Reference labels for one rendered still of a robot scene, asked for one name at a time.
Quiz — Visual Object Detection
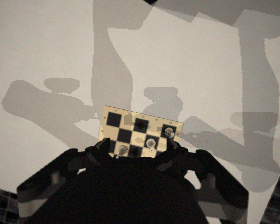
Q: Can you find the black and tan chessboard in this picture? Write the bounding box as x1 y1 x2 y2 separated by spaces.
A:
97 105 183 158

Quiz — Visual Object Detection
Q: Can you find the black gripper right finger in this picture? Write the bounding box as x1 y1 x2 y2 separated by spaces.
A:
142 138 249 224

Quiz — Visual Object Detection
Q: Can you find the black pawn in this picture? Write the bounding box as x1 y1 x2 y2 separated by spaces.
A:
132 148 139 158
138 122 144 130

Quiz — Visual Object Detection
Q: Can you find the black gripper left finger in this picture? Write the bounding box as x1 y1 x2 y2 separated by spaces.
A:
17 138 119 224

